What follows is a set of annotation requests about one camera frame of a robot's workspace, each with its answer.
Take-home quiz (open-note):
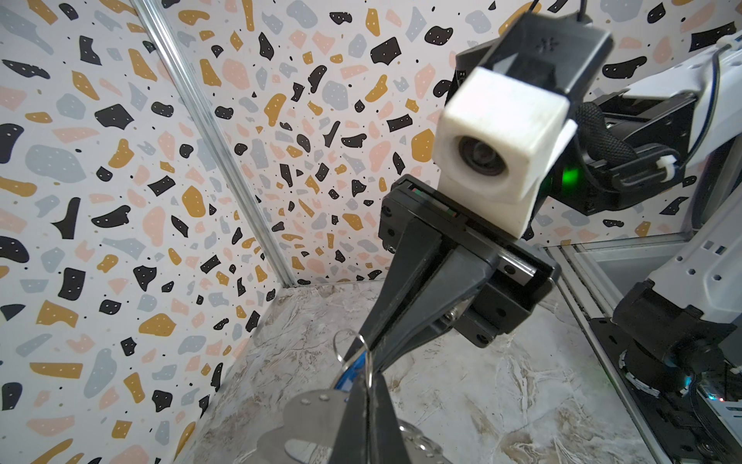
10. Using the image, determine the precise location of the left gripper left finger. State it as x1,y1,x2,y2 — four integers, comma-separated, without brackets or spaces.
328,376,370,464

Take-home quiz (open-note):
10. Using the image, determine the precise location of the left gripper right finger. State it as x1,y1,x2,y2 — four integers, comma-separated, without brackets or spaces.
370,373,412,464

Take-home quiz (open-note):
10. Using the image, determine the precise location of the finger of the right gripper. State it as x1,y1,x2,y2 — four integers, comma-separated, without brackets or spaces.
344,216,458,363
364,247,495,372

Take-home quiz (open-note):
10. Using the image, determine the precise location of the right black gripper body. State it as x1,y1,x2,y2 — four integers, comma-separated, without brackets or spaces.
379,175,560,347

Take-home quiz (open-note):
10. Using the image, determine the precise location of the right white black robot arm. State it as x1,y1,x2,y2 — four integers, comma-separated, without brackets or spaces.
332,15,741,463

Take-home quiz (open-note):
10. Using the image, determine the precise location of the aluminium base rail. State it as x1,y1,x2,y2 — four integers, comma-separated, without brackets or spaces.
545,234,703,463

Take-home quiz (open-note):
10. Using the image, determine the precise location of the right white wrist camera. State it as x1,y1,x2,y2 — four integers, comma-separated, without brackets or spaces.
432,13,614,238

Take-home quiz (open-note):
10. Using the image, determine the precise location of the right aluminium corner post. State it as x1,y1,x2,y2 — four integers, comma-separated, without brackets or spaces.
131,0,297,288

